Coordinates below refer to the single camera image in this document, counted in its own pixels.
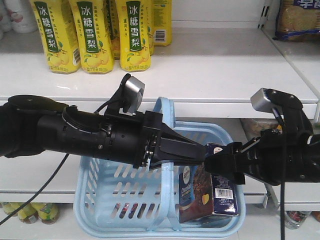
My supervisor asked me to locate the light blue plastic basket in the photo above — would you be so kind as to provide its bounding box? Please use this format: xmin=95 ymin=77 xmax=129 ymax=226
xmin=73 ymin=96 xmax=246 ymax=239

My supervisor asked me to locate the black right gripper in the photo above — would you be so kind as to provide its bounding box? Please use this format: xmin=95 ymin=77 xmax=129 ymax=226
xmin=204 ymin=130 xmax=310 ymax=186

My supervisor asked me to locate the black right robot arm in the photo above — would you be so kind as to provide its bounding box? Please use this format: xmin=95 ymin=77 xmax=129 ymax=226
xmin=204 ymin=129 xmax=320 ymax=186

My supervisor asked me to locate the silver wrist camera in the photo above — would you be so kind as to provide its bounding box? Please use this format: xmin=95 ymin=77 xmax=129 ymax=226
xmin=250 ymin=88 xmax=275 ymax=113
xmin=120 ymin=73 xmax=145 ymax=114

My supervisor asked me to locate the yellow pear drink bottle right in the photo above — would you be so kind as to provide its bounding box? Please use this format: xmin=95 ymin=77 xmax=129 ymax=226
xmin=115 ymin=0 xmax=151 ymax=73

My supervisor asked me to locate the clear yellow cookie tub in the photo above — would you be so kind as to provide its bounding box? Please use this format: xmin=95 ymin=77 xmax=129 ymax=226
xmin=240 ymin=118 xmax=279 ymax=140

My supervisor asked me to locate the white supermarket shelving unit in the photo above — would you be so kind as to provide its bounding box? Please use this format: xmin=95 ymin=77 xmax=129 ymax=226
xmin=0 ymin=0 xmax=320 ymax=240

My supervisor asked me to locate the yellow pear drink bottle middle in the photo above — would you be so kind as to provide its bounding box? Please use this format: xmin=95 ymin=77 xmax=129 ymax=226
xmin=69 ymin=0 xmax=114 ymax=75

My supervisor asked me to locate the yellow pear drink bottle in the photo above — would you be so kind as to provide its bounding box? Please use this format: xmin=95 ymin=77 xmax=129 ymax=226
xmin=115 ymin=0 xmax=151 ymax=73
xmin=29 ymin=0 xmax=81 ymax=74
xmin=69 ymin=0 xmax=114 ymax=75

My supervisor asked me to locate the dark blue Chocofello cookie box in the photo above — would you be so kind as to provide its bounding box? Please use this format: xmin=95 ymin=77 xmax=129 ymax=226
xmin=178 ymin=142 xmax=240 ymax=224

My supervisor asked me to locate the yellow pear drink bottle left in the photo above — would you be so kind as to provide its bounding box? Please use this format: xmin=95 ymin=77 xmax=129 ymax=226
xmin=29 ymin=0 xmax=81 ymax=74

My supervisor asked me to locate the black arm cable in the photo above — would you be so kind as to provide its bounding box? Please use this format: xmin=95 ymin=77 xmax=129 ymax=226
xmin=0 ymin=153 xmax=71 ymax=227

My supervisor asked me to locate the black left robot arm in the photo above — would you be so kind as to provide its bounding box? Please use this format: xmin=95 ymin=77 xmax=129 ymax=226
xmin=0 ymin=95 xmax=206 ymax=170

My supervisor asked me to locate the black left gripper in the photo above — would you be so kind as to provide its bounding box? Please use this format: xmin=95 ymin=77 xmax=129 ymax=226
xmin=107 ymin=111 xmax=207 ymax=170

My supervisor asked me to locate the blue cracker package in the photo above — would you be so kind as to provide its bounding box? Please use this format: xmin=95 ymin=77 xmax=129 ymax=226
xmin=274 ymin=0 xmax=320 ymax=42

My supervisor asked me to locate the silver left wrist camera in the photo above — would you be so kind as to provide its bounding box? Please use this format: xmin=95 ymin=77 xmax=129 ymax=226
xmin=120 ymin=73 xmax=145 ymax=114

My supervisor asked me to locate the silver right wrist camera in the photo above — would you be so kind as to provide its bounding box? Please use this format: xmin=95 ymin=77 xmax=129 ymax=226
xmin=250 ymin=88 xmax=275 ymax=113

